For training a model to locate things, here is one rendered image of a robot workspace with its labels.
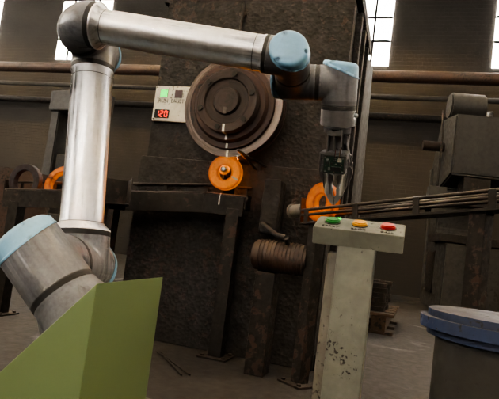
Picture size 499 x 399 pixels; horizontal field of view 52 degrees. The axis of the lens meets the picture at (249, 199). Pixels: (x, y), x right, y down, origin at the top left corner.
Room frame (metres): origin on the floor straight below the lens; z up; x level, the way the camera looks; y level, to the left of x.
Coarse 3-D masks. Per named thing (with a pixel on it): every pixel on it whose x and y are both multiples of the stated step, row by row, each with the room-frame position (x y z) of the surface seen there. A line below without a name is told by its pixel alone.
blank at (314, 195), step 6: (318, 186) 2.01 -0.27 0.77; (312, 192) 2.03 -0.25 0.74; (318, 192) 2.00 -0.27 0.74; (324, 192) 1.98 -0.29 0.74; (312, 198) 2.03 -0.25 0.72; (318, 198) 2.03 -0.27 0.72; (306, 204) 2.05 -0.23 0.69; (312, 204) 2.03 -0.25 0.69; (318, 204) 2.04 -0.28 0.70; (330, 204) 1.95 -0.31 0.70; (336, 204) 1.94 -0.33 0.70; (318, 210) 2.00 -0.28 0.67; (324, 210) 1.97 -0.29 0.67; (330, 210) 1.95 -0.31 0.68; (336, 210) 1.95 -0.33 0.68; (312, 216) 2.02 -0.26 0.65; (318, 216) 1.99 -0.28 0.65; (330, 216) 1.96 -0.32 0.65
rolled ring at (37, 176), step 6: (18, 168) 2.63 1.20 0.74; (24, 168) 2.62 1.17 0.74; (30, 168) 2.61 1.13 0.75; (36, 168) 2.62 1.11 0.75; (12, 174) 2.64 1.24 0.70; (18, 174) 2.65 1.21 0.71; (36, 174) 2.59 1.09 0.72; (12, 180) 2.64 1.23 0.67; (36, 180) 2.59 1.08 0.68; (42, 180) 2.62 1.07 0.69; (12, 186) 2.64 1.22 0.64; (36, 186) 2.59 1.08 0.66
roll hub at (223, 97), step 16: (224, 80) 2.21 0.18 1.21; (240, 80) 2.18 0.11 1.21; (208, 96) 2.23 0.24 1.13; (224, 96) 2.19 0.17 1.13; (240, 96) 2.19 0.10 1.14; (256, 96) 2.16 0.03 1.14; (208, 112) 2.23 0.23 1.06; (224, 112) 2.19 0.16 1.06; (240, 112) 2.18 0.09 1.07; (256, 112) 2.19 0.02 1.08; (224, 128) 2.19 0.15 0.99; (240, 128) 2.19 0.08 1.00
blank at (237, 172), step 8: (216, 160) 2.30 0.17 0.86; (224, 160) 2.29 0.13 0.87; (232, 160) 2.28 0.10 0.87; (216, 168) 2.30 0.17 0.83; (232, 168) 2.27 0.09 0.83; (240, 168) 2.26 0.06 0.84; (208, 176) 2.31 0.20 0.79; (216, 176) 2.30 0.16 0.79; (232, 176) 2.27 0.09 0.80; (240, 176) 2.26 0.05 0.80; (216, 184) 2.29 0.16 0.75; (224, 184) 2.28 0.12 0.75; (232, 184) 2.27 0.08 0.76
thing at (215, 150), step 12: (204, 72) 2.32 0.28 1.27; (192, 84) 2.34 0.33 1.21; (276, 108) 2.21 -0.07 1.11; (276, 120) 2.21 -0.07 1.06; (192, 132) 2.33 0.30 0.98; (264, 132) 2.23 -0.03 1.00; (204, 144) 2.31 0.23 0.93; (252, 144) 2.24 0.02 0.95; (264, 144) 2.27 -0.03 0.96; (228, 156) 2.27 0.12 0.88; (240, 156) 2.31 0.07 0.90
